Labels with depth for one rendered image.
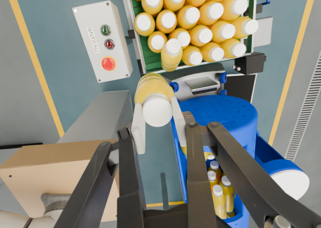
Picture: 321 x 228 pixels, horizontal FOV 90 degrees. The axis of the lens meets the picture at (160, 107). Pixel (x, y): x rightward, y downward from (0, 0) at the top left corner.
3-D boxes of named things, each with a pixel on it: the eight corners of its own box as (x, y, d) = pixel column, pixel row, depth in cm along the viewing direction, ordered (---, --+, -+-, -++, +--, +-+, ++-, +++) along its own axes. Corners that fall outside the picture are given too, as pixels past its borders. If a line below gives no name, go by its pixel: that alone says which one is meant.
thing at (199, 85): (185, 86, 69) (191, 96, 58) (184, 80, 68) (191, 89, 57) (208, 81, 69) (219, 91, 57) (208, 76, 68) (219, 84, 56)
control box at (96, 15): (106, 75, 58) (97, 83, 49) (85, 12, 50) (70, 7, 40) (133, 70, 58) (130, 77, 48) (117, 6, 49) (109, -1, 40)
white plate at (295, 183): (303, 203, 90) (301, 201, 91) (315, 166, 78) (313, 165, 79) (254, 211, 90) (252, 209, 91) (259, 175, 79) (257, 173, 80)
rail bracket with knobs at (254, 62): (228, 70, 70) (240, 76, 61) (228, 54, 67) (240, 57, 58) (251, 66, 70) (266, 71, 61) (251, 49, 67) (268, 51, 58)
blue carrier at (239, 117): (187, 222, 105) (199, 283, 80) (166, 101, 69) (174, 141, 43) (231, 216, 104) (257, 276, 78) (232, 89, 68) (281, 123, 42)
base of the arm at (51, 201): (50, 225, 73) (44, 239, 68) (41, 192, 63) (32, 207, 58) (93, 223, 75) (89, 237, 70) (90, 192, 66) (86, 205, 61)
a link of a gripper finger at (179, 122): (176, 122, 15) (185, 120, 15) (169, 96, 21) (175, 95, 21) (180, 147, 16) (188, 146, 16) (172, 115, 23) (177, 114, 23)
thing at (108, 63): (104, 70, 47) (103, 71, 46) (101, 58, 46) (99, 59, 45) (116, 68, 47) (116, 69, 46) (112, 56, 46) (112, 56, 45)
